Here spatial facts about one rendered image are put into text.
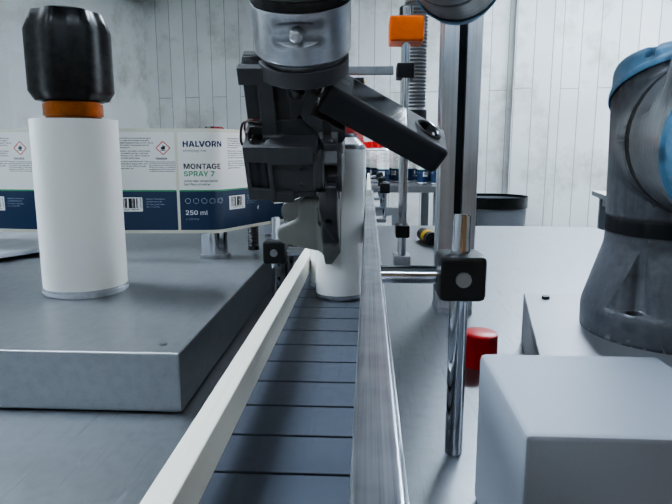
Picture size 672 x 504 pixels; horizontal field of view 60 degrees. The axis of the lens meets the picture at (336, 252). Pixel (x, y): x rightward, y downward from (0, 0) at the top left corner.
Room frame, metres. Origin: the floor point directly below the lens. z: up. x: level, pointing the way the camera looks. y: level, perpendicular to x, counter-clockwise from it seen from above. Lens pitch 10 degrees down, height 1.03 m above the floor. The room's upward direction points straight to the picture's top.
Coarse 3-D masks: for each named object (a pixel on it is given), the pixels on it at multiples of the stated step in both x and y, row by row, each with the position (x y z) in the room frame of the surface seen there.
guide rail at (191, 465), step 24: (288, 288) 0.50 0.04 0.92; (264, 312) 0.43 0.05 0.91; (288, 312) 0.48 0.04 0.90; (264, 336) 0.37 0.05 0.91; (240, 360) 0.32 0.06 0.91; (264, 360) 0.36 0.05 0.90; (240, 384) 0.29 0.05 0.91; (216, 408) 0.26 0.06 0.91; (240, 408) 0.29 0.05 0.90; (192, 432) 0.24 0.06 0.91; (216, 432) 0.24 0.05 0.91; (192, 456) 0.22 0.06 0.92; (216, 456) 0.24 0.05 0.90; (168, 480) 0.20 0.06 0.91; (192, 480) 0.21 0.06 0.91
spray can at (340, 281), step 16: (352, 144) 0.59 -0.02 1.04; (352, 160) 0.59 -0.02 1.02; (352, 176) 0.59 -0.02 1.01; (352, 192) 0.59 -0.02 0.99; (352, 208) 0.59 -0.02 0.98; (352, 224) 0.59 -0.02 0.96; (352, 240) 0.59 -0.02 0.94; (320, 256) 0.60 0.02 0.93; (352, 256) 0.59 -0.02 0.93; (320, 272) 0.60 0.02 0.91; (336, 272) 0.59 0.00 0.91; (352, 272) 0.59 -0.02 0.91; (320, 288) 0.60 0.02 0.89; (336, 288) 0.59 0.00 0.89; (352, 288) 0.59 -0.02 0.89
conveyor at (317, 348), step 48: (288, 336) 0.48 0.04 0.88; (336, 336) 0.48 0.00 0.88; (288, 384) 0.37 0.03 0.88; (336, 384) 0.37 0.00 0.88; (240, 432) 0.31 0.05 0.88; (288, 432) 0.31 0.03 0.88; (336, 432) 0.31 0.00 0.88; (240, 480) 0.26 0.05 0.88; (288, 480) 0.26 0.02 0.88; (336, 480) 0.26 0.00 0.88
